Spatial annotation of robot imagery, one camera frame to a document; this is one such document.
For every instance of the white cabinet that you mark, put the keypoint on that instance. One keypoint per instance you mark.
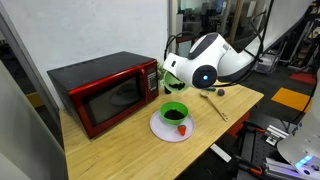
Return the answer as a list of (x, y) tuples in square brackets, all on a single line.
[(184, 46)]

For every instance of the orange floor mat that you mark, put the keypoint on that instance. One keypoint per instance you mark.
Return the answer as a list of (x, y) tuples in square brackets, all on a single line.
[(292, 99)]

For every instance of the beige plastic spoon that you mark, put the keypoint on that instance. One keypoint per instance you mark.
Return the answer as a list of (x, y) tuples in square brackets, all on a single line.
[(215, 106)]

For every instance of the red floor mat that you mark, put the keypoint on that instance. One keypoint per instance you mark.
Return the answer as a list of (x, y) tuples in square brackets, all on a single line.
[(304, 78)]

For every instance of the black breadboard base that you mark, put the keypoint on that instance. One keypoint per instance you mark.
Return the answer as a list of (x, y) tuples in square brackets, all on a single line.
[(256, 146)]

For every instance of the black cup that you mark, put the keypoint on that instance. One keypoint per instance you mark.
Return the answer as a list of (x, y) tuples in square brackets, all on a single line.
[(167, 90)]

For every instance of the grey partition panel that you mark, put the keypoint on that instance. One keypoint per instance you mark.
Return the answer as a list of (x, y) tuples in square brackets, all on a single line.
[(26, 143)]

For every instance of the green toy zucchini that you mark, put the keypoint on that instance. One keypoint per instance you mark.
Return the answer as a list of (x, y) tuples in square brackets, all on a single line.
[(210, 89)]

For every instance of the white flat board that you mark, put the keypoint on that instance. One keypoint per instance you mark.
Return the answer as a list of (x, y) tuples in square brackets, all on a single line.
[(220, 153)]

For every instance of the grey metal frame post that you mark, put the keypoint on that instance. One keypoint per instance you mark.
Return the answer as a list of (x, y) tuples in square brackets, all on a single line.
[(23, 56)]

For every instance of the purple toy grapes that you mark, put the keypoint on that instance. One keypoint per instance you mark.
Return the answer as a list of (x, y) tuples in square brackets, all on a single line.
[(221, 92)]

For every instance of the small potted plant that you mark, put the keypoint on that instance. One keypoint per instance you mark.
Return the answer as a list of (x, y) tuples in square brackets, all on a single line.
[(160, 70)]

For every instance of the metal shelf rack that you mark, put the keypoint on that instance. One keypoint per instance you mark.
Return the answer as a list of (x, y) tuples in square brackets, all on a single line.
[(300, 36)]

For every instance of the red toy strawberry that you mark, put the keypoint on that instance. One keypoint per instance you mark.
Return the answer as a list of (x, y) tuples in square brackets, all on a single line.
[(181, 130)]

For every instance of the green bowl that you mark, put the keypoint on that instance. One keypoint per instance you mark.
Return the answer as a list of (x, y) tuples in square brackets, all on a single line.
[(166, 116)]

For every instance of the aluminium bracket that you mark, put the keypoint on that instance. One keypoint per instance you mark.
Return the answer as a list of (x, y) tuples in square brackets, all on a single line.
[(276, 135)]

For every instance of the white storage bin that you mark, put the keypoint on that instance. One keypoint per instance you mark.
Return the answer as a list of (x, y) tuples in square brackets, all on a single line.
[(268, 63)]

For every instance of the coffee beans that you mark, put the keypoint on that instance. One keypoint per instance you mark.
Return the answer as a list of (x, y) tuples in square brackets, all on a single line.
[(177, 86), (174, 115)]

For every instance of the coffee beans in bowl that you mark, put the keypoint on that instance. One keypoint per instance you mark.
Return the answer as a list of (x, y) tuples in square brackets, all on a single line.
[(174, 115)]

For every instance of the pale lavender plate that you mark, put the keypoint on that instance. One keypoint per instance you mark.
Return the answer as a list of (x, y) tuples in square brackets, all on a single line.
[(165, 131)]

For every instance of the red black microwave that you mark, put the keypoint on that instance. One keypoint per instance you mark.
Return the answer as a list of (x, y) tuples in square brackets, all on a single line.
[(100, 86)]

